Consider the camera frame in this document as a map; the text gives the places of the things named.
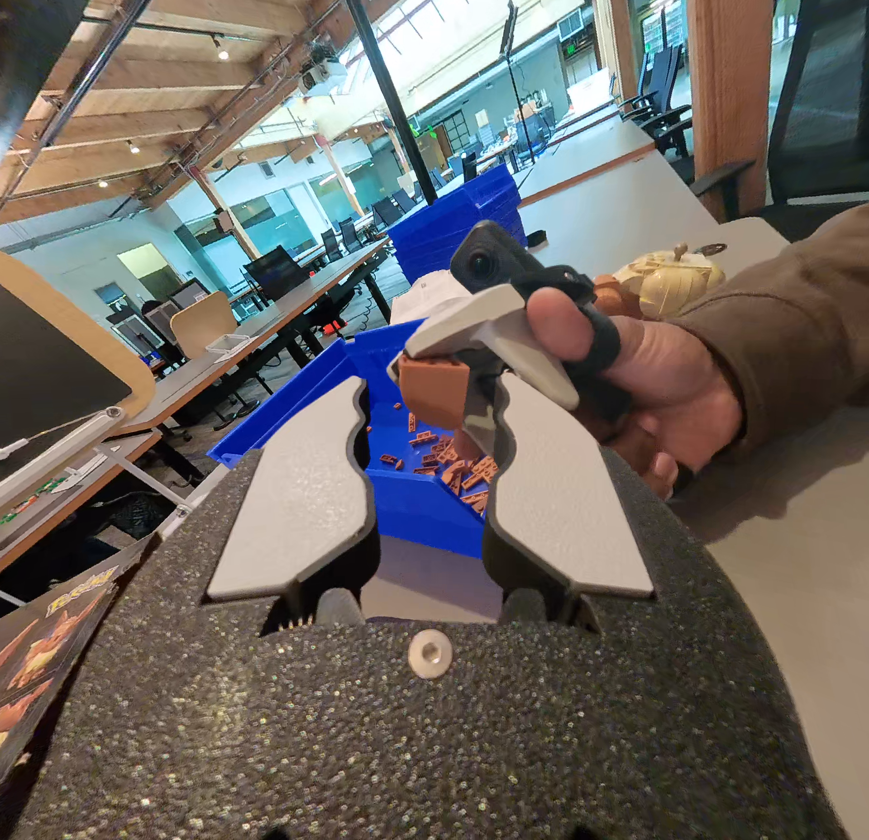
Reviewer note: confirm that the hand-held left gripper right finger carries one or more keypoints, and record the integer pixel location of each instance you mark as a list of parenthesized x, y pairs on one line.
[(570, 514)]

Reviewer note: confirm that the brown four stud brick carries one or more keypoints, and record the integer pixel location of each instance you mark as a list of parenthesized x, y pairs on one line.
[(435, 392)]

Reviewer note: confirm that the stack of blue bins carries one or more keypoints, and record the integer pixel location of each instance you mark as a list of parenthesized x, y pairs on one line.
[(455, 223)]

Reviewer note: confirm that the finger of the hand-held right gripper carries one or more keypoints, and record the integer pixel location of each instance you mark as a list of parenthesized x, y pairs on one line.
[(541, 365), (469, 322)]

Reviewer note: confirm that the cream brick model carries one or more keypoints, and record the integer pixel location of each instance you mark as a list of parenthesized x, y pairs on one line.
[(672, 281)]

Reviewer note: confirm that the person's right forearm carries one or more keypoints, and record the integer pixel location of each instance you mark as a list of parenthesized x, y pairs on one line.
[(801, 325)]

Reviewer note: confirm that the black pole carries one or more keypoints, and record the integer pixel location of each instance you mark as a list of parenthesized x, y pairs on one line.
[(387, 80)]

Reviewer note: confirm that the black computer monitor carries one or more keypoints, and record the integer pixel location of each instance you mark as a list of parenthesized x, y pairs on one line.
[(272, 270)]

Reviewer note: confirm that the pile of brown bricks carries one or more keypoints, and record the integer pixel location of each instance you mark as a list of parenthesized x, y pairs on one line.
[(441, 463)]

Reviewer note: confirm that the black office chair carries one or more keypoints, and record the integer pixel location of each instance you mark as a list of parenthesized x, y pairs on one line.
[(828, 94)]

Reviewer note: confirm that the grey desk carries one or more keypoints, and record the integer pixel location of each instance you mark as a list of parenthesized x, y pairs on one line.
[(801, 542)]

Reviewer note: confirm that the blue plastic bin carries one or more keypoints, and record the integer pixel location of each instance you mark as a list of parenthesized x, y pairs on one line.
[(292, 413)]

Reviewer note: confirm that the wooden pillar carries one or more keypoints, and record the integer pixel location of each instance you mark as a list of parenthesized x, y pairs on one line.
[(731, 80)]

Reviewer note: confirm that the printed cardboard box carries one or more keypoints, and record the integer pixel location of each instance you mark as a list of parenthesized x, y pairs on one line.
[(54, 650)]

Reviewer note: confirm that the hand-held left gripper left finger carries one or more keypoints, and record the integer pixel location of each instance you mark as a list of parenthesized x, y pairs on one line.
[(292, 514)]

